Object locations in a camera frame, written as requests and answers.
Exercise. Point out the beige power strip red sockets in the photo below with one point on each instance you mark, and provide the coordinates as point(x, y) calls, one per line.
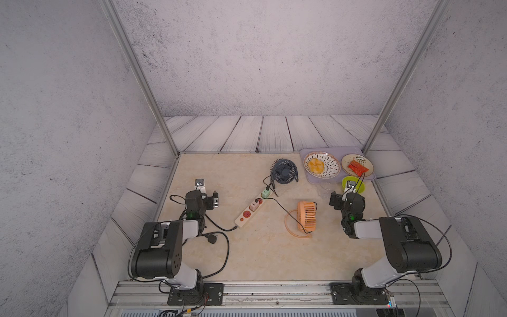
point(246, 215)

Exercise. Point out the orange desk fan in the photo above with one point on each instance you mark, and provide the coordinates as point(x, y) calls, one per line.
point(305, 218)

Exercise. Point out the aluminium front rail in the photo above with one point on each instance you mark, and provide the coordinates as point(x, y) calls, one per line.
point(418, 297)

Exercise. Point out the plate with red food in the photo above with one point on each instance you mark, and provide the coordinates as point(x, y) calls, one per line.
point(357, 165)

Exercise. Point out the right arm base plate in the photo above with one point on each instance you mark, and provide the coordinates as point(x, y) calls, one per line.
point(351, 294)

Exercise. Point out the right aluminium frame post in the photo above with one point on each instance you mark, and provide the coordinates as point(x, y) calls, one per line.
point(418, 51)

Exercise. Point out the aluminium frame post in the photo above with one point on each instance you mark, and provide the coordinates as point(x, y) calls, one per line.
point(127, 48)
point(418, 51)

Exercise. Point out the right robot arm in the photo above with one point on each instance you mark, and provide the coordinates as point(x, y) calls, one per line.
point(407, 244)

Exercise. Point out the green bowl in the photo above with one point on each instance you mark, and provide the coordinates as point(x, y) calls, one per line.
point(360, 187)

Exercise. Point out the green plug adapter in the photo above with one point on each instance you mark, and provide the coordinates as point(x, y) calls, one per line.
point(266, 193)

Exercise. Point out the pink plug adapter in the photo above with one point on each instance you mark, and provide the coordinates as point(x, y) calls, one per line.
point(255, 204)

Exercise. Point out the black desk fan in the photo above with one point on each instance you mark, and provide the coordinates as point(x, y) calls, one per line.
point(284, 171)

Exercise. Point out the clear plastic cup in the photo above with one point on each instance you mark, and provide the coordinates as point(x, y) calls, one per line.
point(325, 189)

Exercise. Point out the patterned bowl with yellow food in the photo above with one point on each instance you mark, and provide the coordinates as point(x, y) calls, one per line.
point(322, 165)

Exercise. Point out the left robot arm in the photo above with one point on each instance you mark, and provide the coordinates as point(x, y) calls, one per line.
point(158, 254)

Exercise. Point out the purple tray mat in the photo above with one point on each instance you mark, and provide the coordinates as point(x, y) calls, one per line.
point(338, 153)

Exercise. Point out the left aluminium frame post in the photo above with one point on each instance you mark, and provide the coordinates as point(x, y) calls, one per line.
point(127, 48)

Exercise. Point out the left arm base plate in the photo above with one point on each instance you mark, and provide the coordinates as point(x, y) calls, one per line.
point(196, 294)

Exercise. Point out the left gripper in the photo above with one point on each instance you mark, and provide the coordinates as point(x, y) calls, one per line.
point(209, 204)

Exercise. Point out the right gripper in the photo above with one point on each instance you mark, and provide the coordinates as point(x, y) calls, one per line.
point(338, 197)

